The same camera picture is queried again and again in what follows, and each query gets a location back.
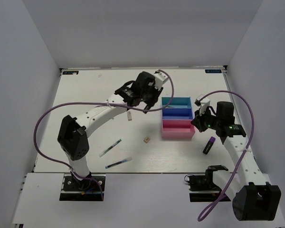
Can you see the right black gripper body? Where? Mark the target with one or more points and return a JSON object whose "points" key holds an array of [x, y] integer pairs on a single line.
{"points": [[207, 120]]}

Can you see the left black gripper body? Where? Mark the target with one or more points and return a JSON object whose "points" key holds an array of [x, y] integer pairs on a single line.
{"points": [[150, 97]]}

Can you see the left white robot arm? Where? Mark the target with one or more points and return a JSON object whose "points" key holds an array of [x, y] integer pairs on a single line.
{"points": [[74, 131]]}

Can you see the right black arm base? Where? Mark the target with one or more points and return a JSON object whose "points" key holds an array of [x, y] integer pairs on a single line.
{"points": [[202, 187]]}

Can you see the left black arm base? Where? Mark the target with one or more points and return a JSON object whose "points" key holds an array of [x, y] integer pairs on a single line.
{"points": [[85, 190]]}

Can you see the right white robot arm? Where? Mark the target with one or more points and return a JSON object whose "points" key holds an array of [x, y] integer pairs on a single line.
{"points": [[253, 197]]}

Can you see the purple cap black highlighter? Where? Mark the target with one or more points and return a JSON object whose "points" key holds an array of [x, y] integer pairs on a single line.
{"points": [[209, 145]]}

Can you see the white long eraser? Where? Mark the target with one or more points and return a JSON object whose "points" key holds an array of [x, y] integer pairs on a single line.
{"points": [[129, 116]]}

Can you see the three-colour compartment box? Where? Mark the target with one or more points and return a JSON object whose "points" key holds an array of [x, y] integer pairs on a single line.
{"points": [[176, 123]]}

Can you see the small beige eraser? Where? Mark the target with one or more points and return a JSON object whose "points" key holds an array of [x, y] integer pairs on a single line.
{"points": [[146, 139]]}

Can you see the right blue corner label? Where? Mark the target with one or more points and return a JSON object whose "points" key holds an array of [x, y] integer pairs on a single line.
{"points": [[213, 71]]}

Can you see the blue corner label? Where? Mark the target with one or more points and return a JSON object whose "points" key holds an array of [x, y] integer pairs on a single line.
{"points": [[70, 72], [213, 71]]}

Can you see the blue clear pen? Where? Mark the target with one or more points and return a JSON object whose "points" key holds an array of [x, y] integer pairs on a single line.
{"points": [[118, 163]]}

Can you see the green clear pen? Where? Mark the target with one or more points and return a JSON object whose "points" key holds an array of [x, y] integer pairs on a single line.
{"points": [[109, 148]]}

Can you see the left blue corner label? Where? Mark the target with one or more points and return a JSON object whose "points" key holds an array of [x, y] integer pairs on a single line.
{"points": [[70, 72]]}

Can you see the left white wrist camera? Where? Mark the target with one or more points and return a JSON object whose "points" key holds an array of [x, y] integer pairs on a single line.
{"points": [[160, 79]]}

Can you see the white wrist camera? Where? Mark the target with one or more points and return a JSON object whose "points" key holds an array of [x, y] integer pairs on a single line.
{"points": [[202, 103], [160, 79]]}

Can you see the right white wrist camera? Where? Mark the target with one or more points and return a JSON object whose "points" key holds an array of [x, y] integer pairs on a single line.
{"points": [[202, 103]]}

